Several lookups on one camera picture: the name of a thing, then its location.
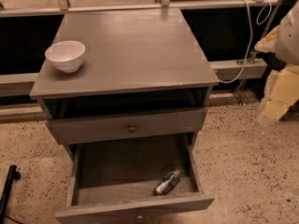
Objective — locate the white ceramic bowl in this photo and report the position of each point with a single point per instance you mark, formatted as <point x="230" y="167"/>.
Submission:
<point x="66" y="56"/>

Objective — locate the open grey wooden drawer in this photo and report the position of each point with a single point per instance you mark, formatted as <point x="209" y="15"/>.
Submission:
<point x="114" y="180"/>

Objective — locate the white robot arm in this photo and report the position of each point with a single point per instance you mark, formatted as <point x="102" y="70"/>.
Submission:
<point x="287" y="44"/>

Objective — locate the round brass drawer knob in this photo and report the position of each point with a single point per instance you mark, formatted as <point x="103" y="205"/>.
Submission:
<point x="131" y="128"/>

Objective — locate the slanted metal support rod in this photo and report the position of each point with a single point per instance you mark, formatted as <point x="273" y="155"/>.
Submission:
<point x="266" y="14"/>

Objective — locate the silver blue redbull can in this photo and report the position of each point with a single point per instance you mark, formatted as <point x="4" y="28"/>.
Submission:
<point x="169" y="181"/>

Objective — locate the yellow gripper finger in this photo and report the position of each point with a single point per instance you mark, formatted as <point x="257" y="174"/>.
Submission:
<point x="268" y="43"/>
<point x="281" y="91"/>

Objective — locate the grey wooden drawer cabinet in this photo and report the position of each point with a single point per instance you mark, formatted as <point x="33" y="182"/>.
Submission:
<point x="124" y="103"/>

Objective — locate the closed grey upper drawer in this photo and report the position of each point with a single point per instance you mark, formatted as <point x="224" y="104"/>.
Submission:
<point x="115" y="127"/>

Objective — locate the grey metal railing frame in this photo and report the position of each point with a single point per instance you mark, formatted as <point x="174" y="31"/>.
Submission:
<point x="130" y="5"/>

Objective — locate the black pole on floor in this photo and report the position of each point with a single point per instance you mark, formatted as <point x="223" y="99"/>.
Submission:
<point x="12" y="174"/>

